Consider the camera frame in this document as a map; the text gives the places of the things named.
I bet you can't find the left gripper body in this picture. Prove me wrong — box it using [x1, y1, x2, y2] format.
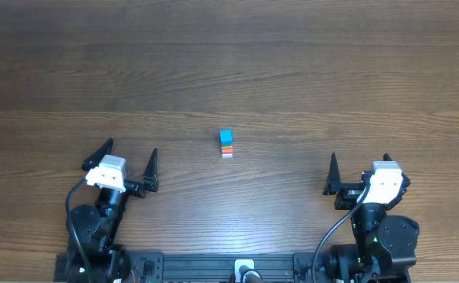
[125, 179, 149, 199]

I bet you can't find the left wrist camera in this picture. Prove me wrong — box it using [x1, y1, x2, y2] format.
[85, 154, 128, 193]

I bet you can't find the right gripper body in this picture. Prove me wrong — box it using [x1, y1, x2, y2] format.
[334, 182, 365, 211]

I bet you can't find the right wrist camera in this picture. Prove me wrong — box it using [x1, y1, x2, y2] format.
[361, 160, 405, 205]

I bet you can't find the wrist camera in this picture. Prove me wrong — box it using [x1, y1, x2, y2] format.
[85, 154, 128, 193]
[361, 160, 405, 205]

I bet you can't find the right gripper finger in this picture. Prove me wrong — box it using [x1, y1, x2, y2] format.
[322, 152, 343, 196]
[383, 153, 412, 190]

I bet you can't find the mounting rail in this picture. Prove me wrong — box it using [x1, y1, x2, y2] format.
[53, 251, 403, 283]

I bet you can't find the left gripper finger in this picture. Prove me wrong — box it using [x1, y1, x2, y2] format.
[142, 148, 160, 193]
[81, 138, 115, 172]

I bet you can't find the blue cube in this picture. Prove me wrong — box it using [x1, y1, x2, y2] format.
[218, 129, 234, 146]

